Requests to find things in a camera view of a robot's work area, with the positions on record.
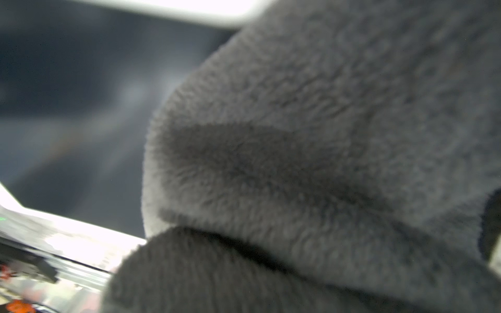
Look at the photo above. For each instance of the grey blue wiping cloth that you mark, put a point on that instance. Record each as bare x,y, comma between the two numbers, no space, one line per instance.
333,156

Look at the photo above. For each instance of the white drawing tablet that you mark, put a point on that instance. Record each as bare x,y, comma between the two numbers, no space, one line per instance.
79,81

